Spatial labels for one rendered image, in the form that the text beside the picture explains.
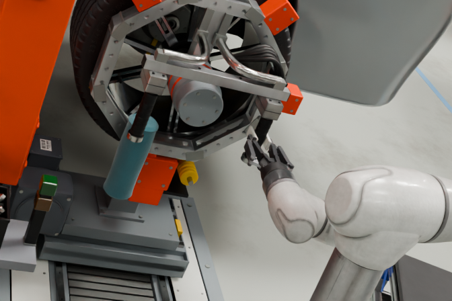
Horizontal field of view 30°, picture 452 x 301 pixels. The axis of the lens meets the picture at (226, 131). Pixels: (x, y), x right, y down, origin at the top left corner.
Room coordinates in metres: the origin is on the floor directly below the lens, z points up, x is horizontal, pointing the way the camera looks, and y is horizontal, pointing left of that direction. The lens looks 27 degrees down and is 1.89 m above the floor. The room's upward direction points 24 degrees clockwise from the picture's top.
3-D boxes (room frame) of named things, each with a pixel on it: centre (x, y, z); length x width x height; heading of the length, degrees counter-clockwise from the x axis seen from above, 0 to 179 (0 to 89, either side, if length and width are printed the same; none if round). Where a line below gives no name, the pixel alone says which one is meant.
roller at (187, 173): (2.39, 0.10, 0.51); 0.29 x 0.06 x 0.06; 25
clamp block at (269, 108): (2.13, -0.08, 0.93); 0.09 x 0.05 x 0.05; 25
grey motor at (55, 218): (2.24, 0.50, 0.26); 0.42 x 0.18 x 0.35; 25
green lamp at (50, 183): (1.76, 0.36, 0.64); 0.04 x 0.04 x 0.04; 25
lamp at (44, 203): (1.76, 0.36, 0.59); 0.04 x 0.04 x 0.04; 25
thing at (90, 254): (2.40, 0.23, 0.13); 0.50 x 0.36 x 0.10; 115
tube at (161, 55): (2.10, 0.20, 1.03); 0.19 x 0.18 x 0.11; 25
